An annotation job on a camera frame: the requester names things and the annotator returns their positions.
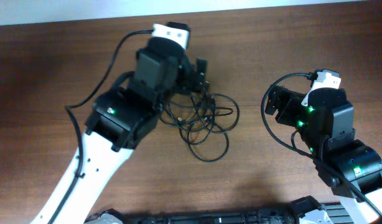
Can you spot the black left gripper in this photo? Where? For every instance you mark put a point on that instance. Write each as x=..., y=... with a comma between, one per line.
x=198, y=78

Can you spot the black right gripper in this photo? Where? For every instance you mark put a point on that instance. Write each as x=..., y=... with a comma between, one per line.
x=292, y=99

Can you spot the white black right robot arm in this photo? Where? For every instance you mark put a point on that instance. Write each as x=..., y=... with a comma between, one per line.
x=324, y=120

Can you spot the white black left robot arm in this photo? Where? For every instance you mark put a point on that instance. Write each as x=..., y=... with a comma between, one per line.
x=121, y=117

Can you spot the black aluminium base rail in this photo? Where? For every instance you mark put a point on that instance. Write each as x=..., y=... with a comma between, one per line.
x=303, y=210

